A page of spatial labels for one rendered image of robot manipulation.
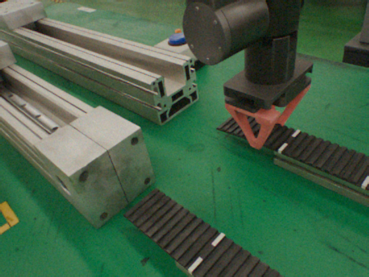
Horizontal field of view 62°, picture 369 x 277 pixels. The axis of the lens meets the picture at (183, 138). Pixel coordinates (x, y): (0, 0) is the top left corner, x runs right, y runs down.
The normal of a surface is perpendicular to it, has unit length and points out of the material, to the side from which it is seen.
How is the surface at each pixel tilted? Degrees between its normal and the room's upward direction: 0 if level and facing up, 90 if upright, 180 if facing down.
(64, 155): 0
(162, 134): 0
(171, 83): 0
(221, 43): 90
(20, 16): 90
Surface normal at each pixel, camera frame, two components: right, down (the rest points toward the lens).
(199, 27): -0.76, 0.49
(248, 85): -0.14, -0.77
